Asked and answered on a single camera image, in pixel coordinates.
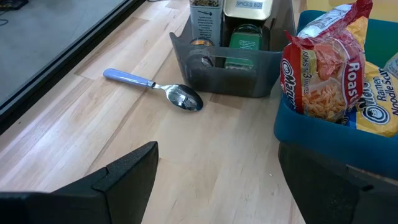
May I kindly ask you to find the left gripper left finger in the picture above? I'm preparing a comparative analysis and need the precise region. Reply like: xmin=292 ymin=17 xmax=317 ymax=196
xmin=0 ymin=141 xmax=159 ymax=224

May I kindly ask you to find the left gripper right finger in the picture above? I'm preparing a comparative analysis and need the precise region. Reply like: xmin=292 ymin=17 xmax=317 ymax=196
xmin=277 ymin=141 xmax=398 ymax=224

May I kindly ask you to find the yellow blue ramen pack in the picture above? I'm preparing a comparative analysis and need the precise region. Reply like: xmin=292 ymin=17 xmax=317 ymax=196
xmin=343 ymin=60 xmax=398 ymax=138

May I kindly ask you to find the red ramen noodle pack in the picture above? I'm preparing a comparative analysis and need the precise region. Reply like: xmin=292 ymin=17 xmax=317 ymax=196
xmin=279 ymin=0 xmax=374 ymax=123

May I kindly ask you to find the spoon lavender handle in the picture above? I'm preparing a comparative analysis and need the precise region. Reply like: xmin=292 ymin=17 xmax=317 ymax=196
xmin=103 ymin=68 xmax=204 ymax=112

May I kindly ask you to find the white red ramen pack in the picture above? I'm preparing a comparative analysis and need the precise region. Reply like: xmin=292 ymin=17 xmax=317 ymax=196
xmin=382 ymin=51 xmax=398 ymax=78

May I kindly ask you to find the dark grey translucent bin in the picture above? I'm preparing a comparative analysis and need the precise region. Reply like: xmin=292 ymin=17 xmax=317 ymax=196
xmin=169 ymin=0 xmax=297 ymax=99

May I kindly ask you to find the green spice jar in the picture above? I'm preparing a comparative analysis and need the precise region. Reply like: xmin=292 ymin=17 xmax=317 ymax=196
xmin=223 ymin=24 xmax=264 ymax=72

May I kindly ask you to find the small round spice jar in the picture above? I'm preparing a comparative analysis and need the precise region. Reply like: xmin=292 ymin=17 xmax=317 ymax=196
xmin=189 ymin=37 xmax=216 ymax=68

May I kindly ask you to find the teal blue plastic bin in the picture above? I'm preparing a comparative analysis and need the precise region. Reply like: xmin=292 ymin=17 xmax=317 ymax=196
xmin=273 ymin=9 xmax=398 ymax=181

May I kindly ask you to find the black aluminium table frame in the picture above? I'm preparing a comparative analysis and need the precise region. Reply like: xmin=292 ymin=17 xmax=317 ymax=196
xmin=0 ymin=0 xmax=147 ymax=135

